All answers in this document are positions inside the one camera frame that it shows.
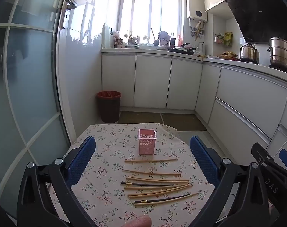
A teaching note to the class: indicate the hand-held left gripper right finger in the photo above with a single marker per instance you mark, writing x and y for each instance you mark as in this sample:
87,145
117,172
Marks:
203,163

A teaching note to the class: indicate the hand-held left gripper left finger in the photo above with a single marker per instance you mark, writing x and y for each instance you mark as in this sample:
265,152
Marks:
83,158

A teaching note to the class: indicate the row of wooden chopsticks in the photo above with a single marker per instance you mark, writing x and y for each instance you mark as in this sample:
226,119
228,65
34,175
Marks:
157,180

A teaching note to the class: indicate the black chopstick gold band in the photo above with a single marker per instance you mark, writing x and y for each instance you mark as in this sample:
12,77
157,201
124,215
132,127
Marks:
134,184
143,201

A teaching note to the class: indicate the pink perforated utensil holder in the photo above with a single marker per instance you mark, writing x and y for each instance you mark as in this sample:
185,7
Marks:
147,144

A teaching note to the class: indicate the person's left hand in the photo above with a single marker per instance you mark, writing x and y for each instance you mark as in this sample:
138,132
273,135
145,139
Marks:
139,221

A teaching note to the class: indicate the floral tablecloth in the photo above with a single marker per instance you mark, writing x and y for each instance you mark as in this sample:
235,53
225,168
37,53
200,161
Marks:
105,170

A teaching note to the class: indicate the red trash bin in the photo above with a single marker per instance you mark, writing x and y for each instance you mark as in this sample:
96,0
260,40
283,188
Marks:
109,108

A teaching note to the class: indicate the white kitchen base cabinets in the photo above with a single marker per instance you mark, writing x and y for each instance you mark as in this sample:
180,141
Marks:
240,94

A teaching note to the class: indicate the frosted glass door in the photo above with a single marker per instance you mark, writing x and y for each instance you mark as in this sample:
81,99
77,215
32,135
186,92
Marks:
22,87

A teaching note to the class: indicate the steel steamer pot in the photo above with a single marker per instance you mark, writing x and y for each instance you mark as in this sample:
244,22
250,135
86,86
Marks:
282,54

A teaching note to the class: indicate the steel kettle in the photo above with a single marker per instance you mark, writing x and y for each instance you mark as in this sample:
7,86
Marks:
249,52

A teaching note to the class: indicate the basket with food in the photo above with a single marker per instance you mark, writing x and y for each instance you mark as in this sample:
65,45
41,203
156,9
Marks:
228,54

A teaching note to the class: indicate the glass pitcher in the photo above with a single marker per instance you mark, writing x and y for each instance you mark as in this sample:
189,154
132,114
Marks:
201,49

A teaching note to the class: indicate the black frying pan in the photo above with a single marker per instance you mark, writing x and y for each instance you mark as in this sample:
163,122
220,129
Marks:
182,50

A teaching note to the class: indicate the red bottle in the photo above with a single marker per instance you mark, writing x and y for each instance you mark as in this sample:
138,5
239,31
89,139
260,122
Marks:
179,42

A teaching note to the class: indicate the pale green cutting board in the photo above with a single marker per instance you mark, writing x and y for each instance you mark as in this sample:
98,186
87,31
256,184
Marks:
106,36

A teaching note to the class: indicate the dark knife block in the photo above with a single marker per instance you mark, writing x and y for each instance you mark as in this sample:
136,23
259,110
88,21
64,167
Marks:
173,41

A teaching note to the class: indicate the grey cloth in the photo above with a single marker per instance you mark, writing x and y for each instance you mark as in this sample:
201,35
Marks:
164,36

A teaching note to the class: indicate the black range hood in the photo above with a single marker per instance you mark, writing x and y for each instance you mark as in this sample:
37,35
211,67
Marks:
261,11

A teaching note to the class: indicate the white water heater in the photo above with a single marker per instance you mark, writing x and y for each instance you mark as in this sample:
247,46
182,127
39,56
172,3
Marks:
196,7

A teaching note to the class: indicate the kitchen window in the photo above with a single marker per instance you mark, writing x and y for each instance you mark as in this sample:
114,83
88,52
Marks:
150,11

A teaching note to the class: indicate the wall rack with packets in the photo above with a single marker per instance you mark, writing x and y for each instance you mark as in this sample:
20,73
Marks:
222,39

